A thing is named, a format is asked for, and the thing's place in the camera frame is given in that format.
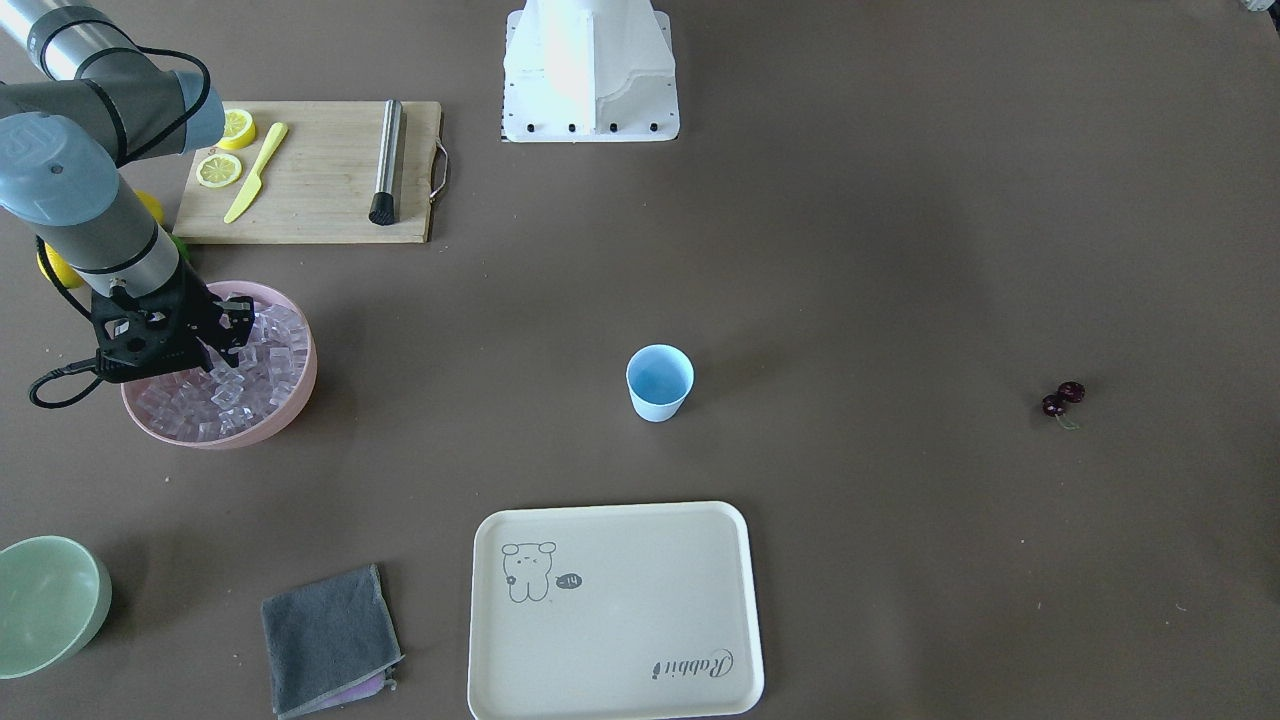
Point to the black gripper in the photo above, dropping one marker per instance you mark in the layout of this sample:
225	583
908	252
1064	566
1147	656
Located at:
193	306

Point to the steel muddler black tip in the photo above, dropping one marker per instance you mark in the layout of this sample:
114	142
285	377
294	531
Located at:
383	208

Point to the cream rabbit tray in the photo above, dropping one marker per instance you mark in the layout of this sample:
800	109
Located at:
641	611

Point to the yellow plastic knife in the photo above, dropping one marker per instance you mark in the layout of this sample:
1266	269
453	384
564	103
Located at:
252	184

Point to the grey folded cloth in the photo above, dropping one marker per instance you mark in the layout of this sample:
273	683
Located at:
329	643

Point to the green empty bowl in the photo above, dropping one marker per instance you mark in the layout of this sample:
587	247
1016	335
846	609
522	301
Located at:
55	595

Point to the light blue cup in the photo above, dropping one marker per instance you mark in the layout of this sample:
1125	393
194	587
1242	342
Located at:
659	378

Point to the lemon slice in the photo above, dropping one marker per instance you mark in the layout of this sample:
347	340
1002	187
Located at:
218	170
240	130

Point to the lemon slice lower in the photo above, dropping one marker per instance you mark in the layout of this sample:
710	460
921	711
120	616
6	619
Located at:
218	170

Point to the lemon slice upper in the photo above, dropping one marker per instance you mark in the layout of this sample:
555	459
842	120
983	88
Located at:
240	130

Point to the green lime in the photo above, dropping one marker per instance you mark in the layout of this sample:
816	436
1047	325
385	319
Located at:
182	247

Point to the dark red cherry pair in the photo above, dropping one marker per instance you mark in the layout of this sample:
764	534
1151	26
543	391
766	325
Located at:
1057	404

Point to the wooden cutting board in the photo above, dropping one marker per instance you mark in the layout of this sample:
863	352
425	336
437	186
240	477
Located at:
318	186

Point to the whole yellow lemon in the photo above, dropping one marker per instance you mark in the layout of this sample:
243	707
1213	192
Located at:
152	205
56	269

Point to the pink bowl of ice cubes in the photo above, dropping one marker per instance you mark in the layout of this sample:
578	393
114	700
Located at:
234	406

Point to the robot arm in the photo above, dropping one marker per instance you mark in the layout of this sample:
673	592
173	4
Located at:
103	104

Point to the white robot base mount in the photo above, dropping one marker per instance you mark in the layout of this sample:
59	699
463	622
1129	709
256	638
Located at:
589	72

